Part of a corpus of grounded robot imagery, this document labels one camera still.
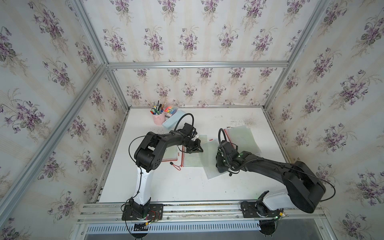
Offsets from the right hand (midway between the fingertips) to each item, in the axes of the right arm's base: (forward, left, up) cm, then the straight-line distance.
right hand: (219, 161), depth 89 cm
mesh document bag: (+20, -18, -3) cm, 28 cm away
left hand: (+8, +10, -2) cm, 13 cm away
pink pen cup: (+28, +41, +9) cm, 51 cm away
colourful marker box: (+43, +36, -1) cm, 56 cm away
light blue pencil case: (+29, +33, +1) cm, 44 cm away
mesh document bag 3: (+2, +13, -1) cm, 13 cm away
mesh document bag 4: (+5, +30, -1) cm, 31 cm away
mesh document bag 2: (+7, +6, -2) cm, 9 cm away
